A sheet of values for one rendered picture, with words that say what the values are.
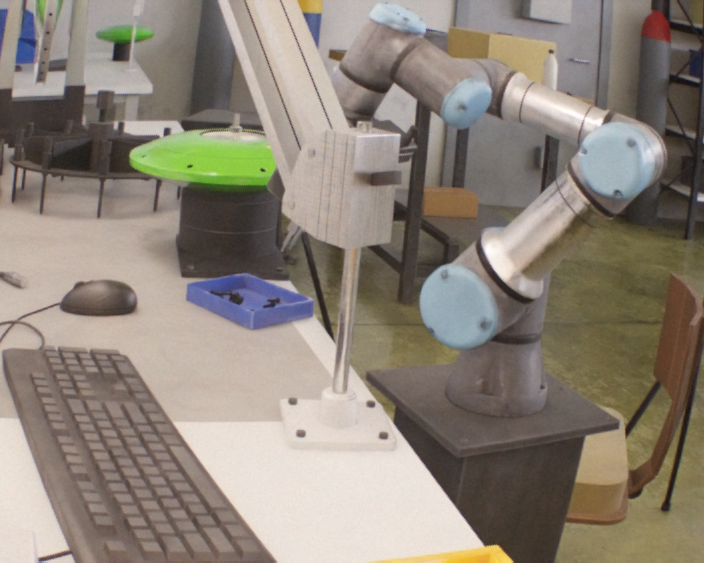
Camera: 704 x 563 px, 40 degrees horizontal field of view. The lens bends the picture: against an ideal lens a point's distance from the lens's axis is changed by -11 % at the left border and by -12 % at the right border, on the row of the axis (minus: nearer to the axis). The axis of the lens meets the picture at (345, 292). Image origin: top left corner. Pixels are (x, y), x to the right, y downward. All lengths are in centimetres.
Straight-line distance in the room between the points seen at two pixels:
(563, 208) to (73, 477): 56
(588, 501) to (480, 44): 308
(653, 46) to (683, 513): 441
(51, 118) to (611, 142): 144
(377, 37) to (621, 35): 602
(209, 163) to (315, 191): 49
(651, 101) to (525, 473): 575
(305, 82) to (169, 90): 523
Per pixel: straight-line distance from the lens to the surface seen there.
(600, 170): 103
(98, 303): 129
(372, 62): 114
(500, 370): 126
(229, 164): 143
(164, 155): 148
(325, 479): 92
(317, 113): 98
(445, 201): 496
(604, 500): 168
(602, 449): 180
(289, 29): 102
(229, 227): 151
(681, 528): 294
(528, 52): 461
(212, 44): 595
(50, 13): 199
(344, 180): 93
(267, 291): 139
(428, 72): 111
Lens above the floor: 133
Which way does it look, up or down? 17 degrees down
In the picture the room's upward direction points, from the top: 5 degrees clockwise
